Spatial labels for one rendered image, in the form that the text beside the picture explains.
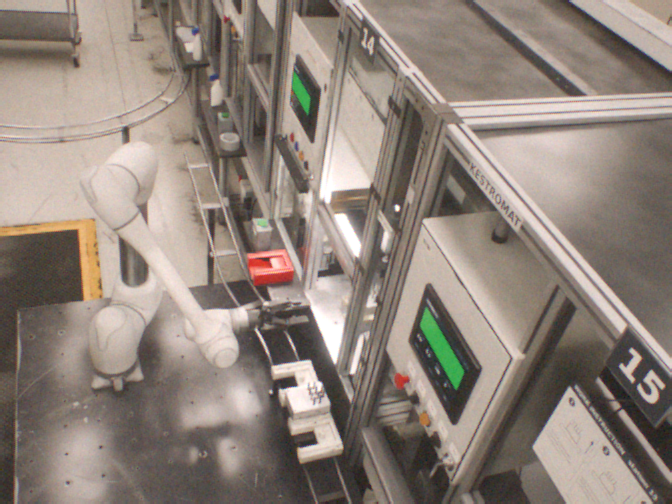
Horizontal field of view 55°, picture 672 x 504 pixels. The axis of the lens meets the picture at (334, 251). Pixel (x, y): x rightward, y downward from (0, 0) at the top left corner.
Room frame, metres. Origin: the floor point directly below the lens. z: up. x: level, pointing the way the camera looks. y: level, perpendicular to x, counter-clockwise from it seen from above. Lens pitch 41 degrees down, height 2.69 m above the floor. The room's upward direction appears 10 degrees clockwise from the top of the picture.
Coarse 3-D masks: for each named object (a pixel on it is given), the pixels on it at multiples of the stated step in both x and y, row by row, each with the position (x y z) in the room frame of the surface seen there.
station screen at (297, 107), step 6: (294, 66) 2.07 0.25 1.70; (300, 78) 2.00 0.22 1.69; (306, 84) 1.94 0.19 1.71; (294, 90) 2.05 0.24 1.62; (306, 90) 1.93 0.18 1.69; (294, 96) 2.04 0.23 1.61; (294, 102) 2.03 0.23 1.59; (300, 102) 1.98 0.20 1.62; (294, 108) 2.02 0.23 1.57; (300, 108) 1.97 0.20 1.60; (300, 114) 1.96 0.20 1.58; (306, 114) 1.91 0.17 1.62; (300, 120) 1.96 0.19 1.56; (306, 120) 1.90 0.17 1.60; (306, 126) 1.90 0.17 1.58; (306, 132) 1.89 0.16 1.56
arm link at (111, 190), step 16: (80, 176) 1.50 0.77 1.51; (96, 176) 1.49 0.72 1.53; (112, 176) 1.52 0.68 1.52; (128, 176) 1.56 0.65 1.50; (96, 192) 1.46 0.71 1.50; (112, 192) 1.48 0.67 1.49; (128, 192) 1.52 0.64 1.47; (96, 208) 1.45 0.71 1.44; (112, 208) 1.45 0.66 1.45; (128, 208) 1.48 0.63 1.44; (112, 224) 1.45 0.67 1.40
